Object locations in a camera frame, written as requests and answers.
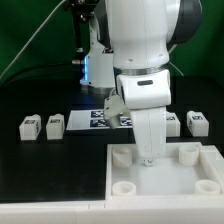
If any white obstacle fence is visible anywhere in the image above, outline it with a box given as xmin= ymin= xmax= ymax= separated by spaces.
xmin=0 ymin=189 xmax=224 ymax=224

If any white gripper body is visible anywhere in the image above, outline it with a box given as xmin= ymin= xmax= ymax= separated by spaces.
xmin=117 ymin=70 xmax=171 ymax=158

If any grey cable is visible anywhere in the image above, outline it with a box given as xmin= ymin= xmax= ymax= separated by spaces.
xmin=0 ymin=0 xmax=68 ymax=81

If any black camera stand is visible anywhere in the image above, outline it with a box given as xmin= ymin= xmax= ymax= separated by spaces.
xmin=63 ymin=0 xmax=100 ymax=62

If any white sheet with tags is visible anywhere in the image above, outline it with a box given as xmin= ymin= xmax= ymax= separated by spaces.
xmin=65 ymin=109 xmax=134 ymax=132

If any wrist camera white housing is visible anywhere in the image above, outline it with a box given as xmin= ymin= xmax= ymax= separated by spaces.
xmin=104 ymin=95 xmax=130 ymax=129

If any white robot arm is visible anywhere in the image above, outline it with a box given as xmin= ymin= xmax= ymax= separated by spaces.
xmin=80 ymin=0 xmax=202 ymax=166

